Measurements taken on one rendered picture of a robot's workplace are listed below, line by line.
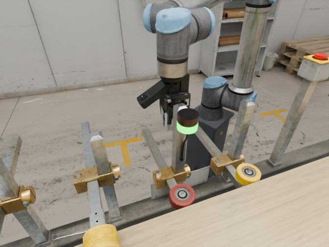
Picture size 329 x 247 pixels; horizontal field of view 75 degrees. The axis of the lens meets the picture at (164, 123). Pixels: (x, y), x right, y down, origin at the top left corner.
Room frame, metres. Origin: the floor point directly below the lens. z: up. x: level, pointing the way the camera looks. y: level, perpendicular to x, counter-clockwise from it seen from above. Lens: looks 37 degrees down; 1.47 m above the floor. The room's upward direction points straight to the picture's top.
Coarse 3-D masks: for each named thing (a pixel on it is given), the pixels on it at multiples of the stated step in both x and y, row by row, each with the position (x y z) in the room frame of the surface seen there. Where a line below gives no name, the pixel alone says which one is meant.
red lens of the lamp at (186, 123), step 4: (184, 108) 0.51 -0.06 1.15; (180, 120) 0.47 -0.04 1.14; (184, 120) 0.46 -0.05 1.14; (188, 120) 0.46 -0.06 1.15; (192, 120) 0.46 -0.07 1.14; (196, 120) 0.46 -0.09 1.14; (180, 124) 0.46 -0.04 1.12; (184, 124) 0.46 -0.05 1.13; (188, 124) 0.46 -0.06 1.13; (192, 124) 0.46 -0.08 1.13
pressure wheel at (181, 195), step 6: (174, 186) 0.43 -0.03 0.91; (180, 186) 0.43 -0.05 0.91; (186, 186) 0.43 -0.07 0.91; (174, 192) 0.40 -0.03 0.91; (180, 192) 0.40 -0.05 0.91; (186, 192) 0.41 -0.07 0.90; (192, 192) 0.40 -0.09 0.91; (174, 198) 0.38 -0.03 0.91; (180, 198) 0.38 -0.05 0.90; (186, 198) 0.38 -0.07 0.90; (192, 198) 0.38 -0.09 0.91; (174, 204) 0.37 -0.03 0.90; (180, 204) 0.36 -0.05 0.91; (186, 204) 0.36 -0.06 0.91
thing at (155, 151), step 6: (144, 132) 0.75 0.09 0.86; (150, 132) 0.76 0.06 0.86; (144, 138) 0.74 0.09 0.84; (150, 138) 0.71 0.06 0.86; (150, 144) 0.68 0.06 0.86; (156, 144) 0.68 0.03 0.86; (150, 150) 0.66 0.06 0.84; (156, 150) 0.64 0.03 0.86; (156, 156) 0.60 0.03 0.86; (162, 156) 0.60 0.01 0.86; (156, 162) 0.59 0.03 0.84; (162, 162) 0.57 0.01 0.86; (168, 180) 0.49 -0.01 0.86; (174, 180) 0.49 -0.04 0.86; (168, 186) 0.46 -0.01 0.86
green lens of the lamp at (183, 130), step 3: (177, 123) 0.48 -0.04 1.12; (177, 126) 0.48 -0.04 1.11; (180, 126) 0.46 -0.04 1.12; (183, 126) 0.46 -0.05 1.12; (195, 126) 0.46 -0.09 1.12; (177, 129) 0.48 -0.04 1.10; (180, 129) 0.46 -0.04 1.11; (183, 129) 0.46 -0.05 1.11; (186, 129) 0.46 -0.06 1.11; (189, 129) 0.46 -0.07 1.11; (192, 129) 0.46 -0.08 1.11; (195, 129) 0.46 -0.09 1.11; (183, 132) 0.46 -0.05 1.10; (186, 132) 0.46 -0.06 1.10; (189, 132) 0.46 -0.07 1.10; (192, 132) 0.46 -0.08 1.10
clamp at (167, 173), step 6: (162, 168) 0.53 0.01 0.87; (168, 168) 0.53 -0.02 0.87; (186, 168) 0.53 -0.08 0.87; (162, 174) 0.50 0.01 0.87; (168, 174) 0.50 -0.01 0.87; (174, 174) 0.50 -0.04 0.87; (180, 174) 0.51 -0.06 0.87; (186, 174) 0.52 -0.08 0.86; (156, 180) 0.48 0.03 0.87; (162, 180) 0.48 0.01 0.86; (180, 180) 0.51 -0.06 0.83; (156, 186) 0.48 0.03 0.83; (162, 186) 0.48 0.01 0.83
